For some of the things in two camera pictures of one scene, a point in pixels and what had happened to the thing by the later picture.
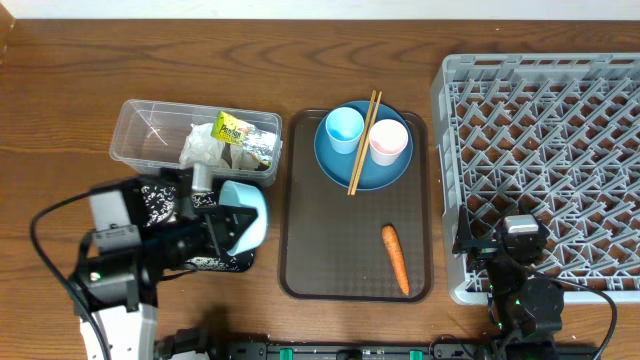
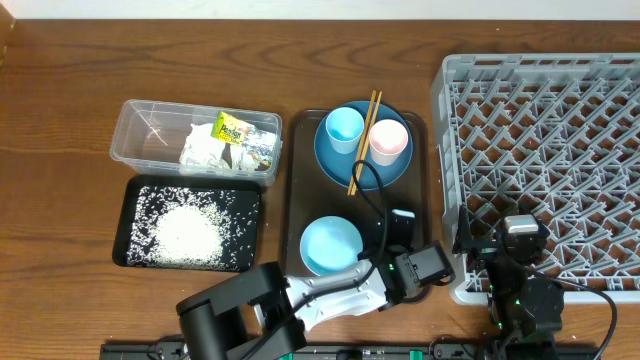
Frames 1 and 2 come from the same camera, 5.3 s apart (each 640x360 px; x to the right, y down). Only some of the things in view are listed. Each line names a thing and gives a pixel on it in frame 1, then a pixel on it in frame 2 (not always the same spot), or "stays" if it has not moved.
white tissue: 200,146 stays
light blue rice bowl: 243,194 to 330,243
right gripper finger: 463,233 stays
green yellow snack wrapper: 258,143 stays
